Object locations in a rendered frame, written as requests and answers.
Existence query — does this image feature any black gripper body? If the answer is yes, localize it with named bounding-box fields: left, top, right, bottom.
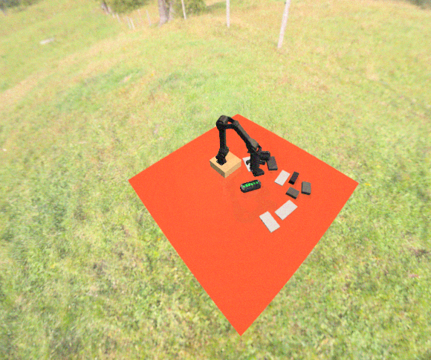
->
left=246, top=159, right=265, bottom=177

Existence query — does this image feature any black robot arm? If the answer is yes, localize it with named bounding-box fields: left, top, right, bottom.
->
left=215, top=115, right=270, bottom=166

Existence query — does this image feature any dark grey switch panel with green rocker switches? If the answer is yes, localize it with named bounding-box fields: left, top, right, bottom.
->
left=240, top=179, right=261, bottom=193

